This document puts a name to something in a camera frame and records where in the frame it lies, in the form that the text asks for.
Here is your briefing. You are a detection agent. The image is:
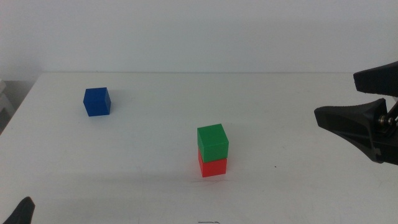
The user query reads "blue cube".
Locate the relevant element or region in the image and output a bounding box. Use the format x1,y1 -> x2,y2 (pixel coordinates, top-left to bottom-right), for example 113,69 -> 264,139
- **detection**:
83,86 -> 112,118

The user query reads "green cube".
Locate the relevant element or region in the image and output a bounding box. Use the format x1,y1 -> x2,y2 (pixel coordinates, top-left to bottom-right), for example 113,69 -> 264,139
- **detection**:
197,123 -> 229,163

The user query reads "red cube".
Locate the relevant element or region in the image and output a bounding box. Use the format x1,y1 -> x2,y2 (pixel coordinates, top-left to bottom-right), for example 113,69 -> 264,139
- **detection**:
198,148 -> 228,178

